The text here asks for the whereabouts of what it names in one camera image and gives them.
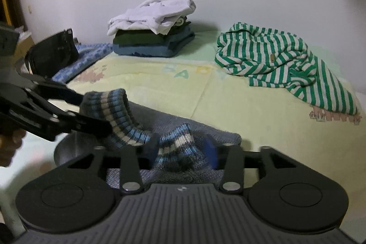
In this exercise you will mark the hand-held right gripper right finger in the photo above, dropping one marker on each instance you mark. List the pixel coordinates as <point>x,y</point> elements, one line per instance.
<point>233,166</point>

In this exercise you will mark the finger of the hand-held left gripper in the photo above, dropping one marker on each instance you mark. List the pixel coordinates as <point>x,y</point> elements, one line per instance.
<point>43,118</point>
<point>54,89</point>

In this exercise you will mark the cardboard box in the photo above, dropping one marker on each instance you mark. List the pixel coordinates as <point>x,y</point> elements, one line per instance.
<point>24,41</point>

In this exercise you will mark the person's left hand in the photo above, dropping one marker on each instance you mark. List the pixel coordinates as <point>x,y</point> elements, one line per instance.
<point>11,146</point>

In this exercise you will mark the bed with pale printed sheet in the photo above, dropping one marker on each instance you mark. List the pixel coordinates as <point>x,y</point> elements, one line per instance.
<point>185,95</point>

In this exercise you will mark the blue patterned cloth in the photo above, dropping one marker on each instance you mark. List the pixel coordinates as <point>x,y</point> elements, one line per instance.
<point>88,55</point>

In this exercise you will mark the green white striped shirt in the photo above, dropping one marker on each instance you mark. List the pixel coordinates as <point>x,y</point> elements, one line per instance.
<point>257,55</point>

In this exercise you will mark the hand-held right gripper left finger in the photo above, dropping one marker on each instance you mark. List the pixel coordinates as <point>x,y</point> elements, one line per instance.
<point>130,166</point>

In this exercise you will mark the grey knit sweater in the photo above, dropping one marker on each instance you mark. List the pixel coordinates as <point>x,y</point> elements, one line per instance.
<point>120,112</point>

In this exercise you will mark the black bag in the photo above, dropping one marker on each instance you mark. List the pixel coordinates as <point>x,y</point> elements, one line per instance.
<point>54,52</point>

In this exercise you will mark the dark green folded garment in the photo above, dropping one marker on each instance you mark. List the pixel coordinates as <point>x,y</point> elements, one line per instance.
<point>131,37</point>

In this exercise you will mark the white garment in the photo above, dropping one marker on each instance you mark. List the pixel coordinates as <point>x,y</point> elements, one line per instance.
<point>148,15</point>

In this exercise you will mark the blue folded garment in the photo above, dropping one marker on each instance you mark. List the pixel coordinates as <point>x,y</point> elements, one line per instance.
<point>148,50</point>

